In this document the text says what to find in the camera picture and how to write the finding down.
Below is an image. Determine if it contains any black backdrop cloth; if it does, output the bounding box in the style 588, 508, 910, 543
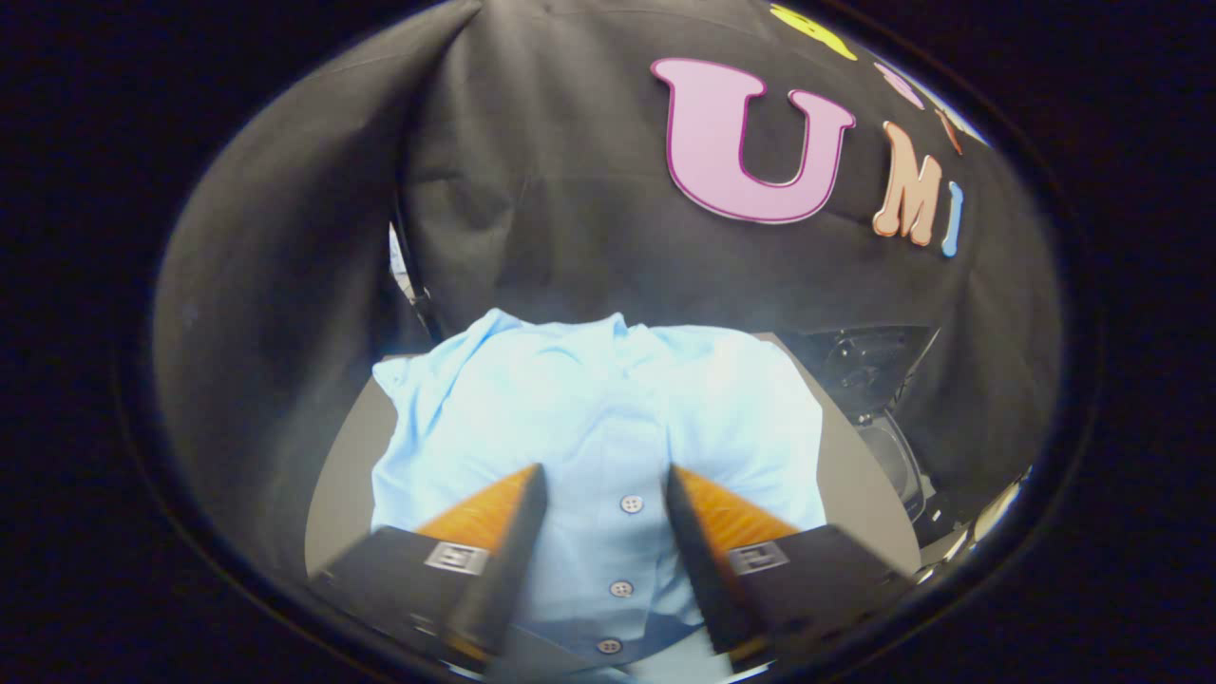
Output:
152, 0, 1065, 571

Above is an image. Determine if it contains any beige cabinet with dark top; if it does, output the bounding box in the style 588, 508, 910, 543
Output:
304, 332, 922, 580

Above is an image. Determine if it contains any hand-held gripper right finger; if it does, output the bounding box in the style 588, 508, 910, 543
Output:
665, 464, 918, 671

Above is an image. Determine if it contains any grey washing machine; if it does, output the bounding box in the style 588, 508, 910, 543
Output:
855, 413, 937, 547

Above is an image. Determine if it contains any light blue button shirt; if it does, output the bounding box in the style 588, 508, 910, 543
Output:
369, 307, 827, 680

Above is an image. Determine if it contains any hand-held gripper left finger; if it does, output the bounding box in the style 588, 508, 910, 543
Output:
309, 464, 549, 666

